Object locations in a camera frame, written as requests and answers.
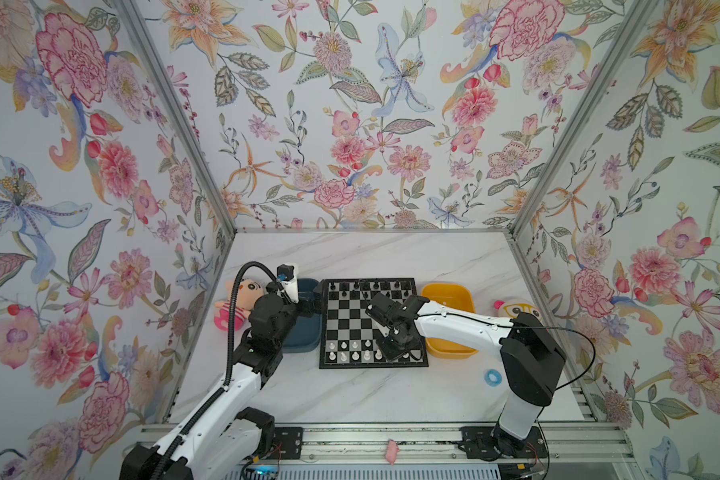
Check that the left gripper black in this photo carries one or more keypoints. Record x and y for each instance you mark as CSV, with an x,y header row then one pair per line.
x,y
317,301

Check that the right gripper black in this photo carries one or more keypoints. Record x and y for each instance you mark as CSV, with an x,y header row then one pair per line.
x,y
391,355

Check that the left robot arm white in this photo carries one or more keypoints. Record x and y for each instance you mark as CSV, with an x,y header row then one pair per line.
x,y
224,429

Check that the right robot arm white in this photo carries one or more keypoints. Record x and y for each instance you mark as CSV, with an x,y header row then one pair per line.
x,y
532,360

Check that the black white chess board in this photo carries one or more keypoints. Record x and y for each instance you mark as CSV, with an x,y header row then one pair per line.
x,y
344,318

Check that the teal plastic bin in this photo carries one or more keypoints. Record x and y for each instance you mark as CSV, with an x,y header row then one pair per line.
x,y
305,335

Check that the pink toy left side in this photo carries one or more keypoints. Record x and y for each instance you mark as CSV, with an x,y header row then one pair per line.
x,y
248,293

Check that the yellow plastic bin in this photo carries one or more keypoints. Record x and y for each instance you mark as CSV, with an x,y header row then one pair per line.
x,y
457,297

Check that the pink small toy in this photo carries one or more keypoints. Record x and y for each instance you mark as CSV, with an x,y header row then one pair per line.
x,y
392,451

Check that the plush doll toy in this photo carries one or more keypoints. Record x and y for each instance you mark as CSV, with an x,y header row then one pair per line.
x,y
514,307

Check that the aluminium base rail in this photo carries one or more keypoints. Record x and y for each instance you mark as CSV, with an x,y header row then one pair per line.
x,y
437,443

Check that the aluminium frame post left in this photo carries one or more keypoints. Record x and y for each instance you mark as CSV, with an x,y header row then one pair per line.
x,y
140,37

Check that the aluminium frame post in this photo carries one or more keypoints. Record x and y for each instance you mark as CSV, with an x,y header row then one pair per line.
x,y
616,53
140,37

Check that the aluminium frame post right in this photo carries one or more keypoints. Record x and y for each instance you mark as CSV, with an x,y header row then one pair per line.
x,y
616,53

